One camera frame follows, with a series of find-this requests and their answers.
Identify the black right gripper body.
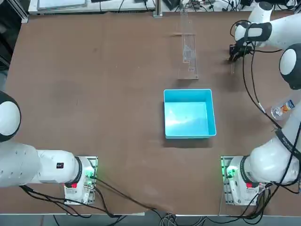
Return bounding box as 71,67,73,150
236,41,254,57

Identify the clear acrylic tiered rack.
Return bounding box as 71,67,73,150
174,3,200,81

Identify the clear bottle with blue cap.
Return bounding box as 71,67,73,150
270,99,296,121

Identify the turquoise plastic bin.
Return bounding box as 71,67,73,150
163,88,217,140

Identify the white flat board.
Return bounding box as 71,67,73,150
28,0,89,12

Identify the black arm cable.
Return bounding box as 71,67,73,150
229,20,301,156

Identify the aluminium post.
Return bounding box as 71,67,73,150
153,0,163,17

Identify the metal base plate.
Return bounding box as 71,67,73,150
64,154,99,206
220,154,267,206

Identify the black base cable bundle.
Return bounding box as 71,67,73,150
18,175,176,218

